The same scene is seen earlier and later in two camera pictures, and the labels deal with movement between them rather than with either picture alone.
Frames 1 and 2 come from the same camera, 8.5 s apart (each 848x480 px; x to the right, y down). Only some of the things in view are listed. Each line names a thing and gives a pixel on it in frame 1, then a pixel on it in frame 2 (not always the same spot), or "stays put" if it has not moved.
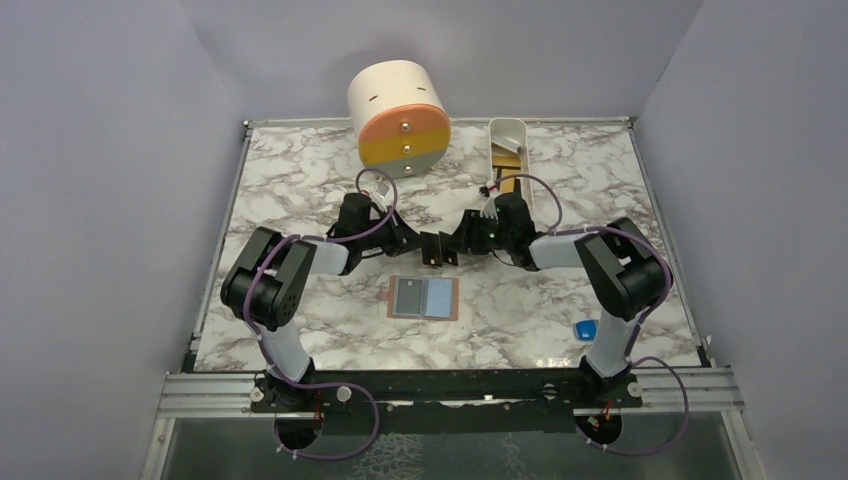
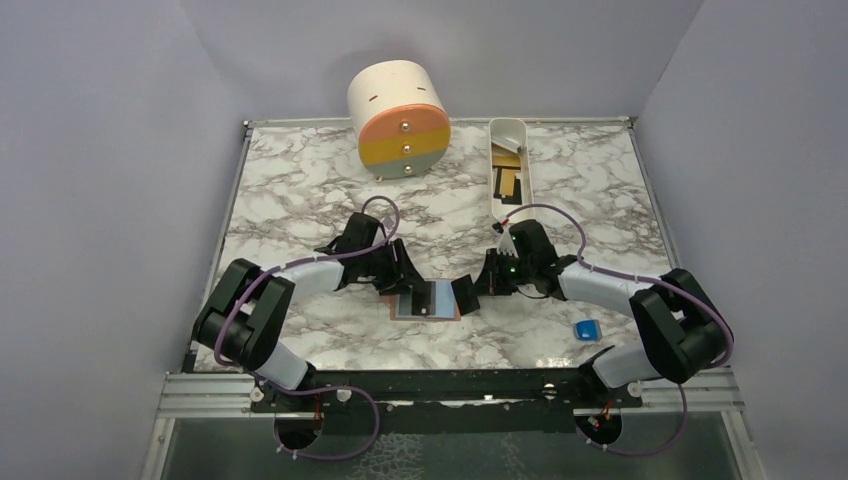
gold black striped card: (507, 184) stays put
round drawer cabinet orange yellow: (401, 119) stays put
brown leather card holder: (422, 297) stays put
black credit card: (431, 248) → (423, 298)
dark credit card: (409, 296) stays put
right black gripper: (465, 238) → (490, 283)
